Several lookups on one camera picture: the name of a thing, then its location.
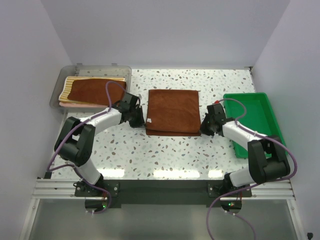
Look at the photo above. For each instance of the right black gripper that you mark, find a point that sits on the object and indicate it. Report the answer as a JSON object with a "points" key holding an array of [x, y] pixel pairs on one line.
{"points": [[203, 130]]}

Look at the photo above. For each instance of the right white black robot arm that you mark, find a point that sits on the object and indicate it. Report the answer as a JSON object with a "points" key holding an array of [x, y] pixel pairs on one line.
{"points": [[267, 160]]}

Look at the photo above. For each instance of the green plastic tray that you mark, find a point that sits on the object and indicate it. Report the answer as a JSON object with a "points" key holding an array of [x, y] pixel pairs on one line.
{"points": [[260, 116]]}

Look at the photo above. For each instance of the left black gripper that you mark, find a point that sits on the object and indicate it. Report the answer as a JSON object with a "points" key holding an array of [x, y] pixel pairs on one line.
{"points": [[140, 122]]}

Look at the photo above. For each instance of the aluminium rail frame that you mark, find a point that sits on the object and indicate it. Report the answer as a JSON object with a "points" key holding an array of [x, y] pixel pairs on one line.
{"points": [[56, 214]]}

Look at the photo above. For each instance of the clear grey plastic bin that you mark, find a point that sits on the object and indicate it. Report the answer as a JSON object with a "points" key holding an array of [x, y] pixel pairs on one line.
{"points": [[87, 71]]}

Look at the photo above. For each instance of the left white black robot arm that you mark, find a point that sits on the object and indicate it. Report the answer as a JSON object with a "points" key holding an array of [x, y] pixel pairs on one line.
{"points": [[76, 139]]}

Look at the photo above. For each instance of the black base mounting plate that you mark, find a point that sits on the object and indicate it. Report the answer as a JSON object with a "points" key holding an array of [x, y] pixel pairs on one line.
{"points": [[162, 192]]}

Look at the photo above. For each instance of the brown microfibre towel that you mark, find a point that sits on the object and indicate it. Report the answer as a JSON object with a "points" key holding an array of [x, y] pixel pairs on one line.
{"points": [[93, 91]]}

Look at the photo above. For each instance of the yellow white striped towel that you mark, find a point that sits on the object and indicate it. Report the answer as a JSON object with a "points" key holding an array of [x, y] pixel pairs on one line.
{"points": [[63, 97]]}

